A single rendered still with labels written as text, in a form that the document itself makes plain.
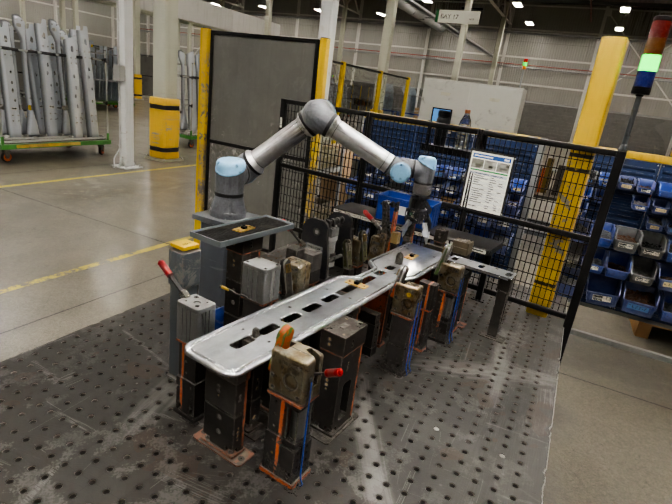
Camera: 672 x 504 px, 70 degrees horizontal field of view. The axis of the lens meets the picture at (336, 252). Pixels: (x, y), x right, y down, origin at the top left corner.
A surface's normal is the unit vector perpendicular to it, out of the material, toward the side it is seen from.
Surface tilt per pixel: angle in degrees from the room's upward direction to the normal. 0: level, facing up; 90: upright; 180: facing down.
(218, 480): 0
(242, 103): 91
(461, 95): 90
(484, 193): 90
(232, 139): 91
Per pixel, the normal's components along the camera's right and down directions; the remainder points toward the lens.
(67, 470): 0.12, -0.94
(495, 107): -0.45, 0.23
